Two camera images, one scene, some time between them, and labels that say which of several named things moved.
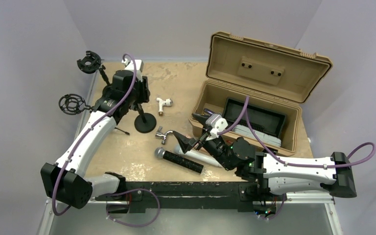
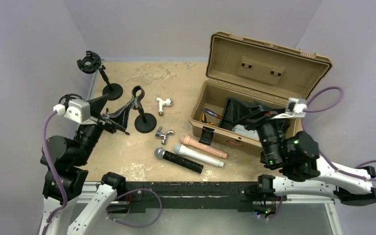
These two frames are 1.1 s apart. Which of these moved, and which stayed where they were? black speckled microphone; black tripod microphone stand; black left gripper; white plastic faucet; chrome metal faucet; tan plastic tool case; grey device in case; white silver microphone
Moved: black tripod microphone stand; black left gripper
Stayed: chrome metal faucet; white plastic faucet; white silver microphone; black speckled microphone; grey device in case; tan plastic tool case
